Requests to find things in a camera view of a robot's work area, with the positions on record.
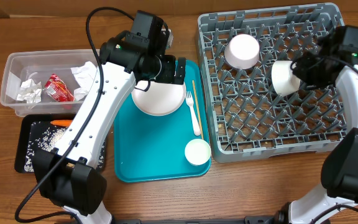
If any red snack wrapper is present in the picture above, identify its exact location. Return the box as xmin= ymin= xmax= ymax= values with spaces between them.
xmin=44 ymin=73 xmax=75 ymax=102

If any white paper cup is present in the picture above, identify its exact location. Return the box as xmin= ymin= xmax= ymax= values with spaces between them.
xmin=185 ymin=139 xmax=211 ymax=166

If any clear plastic bin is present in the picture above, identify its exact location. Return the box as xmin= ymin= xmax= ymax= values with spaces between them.
xmin=0 ymin=49 xmax=97 ymax=116

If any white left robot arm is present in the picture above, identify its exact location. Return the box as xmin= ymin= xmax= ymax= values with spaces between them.
xmin=32 ymin=11 xmax=185 ymax=223

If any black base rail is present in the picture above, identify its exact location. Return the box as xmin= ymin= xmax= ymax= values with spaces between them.
xmin=112 ymin=215 xmax=288 ymax=224

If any small crumpled paper ball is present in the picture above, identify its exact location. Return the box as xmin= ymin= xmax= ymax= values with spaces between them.
xmin=16 ymin=78 xmax=42 ymax=103

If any teal plastic tray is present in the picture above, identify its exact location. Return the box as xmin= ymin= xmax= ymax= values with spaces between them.
xmin=114 ymin=60 xmax=211 ymax=182

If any black tray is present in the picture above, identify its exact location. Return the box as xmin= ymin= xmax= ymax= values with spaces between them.
xmin=14 ymin=113 xmax=106 ymax=174

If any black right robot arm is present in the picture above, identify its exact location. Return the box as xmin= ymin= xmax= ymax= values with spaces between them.
xmin=264 ymin=26 xmax=358 ymax=223

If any grey dishwasher rack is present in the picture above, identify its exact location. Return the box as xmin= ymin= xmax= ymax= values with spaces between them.
xmin=198 ymin=2 xmax=349 ymax=163

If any pink plate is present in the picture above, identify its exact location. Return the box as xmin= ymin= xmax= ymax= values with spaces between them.
xmin=131 ymin=81 xmax=186 ymax=116

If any orange carrot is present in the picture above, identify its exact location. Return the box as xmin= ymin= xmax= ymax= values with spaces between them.
xmin=50 ymin=119 xmax=72 ymax=127

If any white napkin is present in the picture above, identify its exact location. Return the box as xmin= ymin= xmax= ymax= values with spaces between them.
xmin=71 ymin=61 xmax=97 ymax=101

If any wooden chopstick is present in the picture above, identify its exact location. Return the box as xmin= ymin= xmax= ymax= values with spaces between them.
xmin=192 ymin=80 xmax=204 ymax=140

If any spilled rice pile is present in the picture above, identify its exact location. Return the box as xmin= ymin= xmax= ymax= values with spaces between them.
xmin=23 ymin=121 xmax=105 ymax=172

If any pink plastic fork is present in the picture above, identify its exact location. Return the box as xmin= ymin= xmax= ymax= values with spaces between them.
xmin=186 ymin=91 xmax=201 ymax=136

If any white bowl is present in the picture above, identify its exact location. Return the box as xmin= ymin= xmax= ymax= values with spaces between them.
xmin=271 ymin=60 xmax=301 ymax=96

